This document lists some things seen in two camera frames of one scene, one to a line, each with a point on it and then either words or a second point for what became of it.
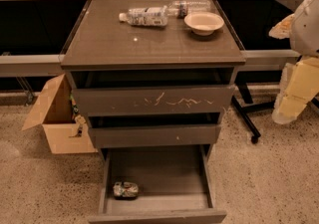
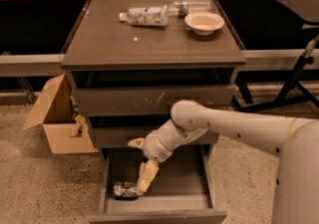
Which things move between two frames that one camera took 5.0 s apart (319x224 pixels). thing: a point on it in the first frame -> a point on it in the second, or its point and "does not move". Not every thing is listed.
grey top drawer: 155,93 does not move
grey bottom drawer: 174,183 does not move
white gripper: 306,30 -> 156,147
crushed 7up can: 126,190 does not move
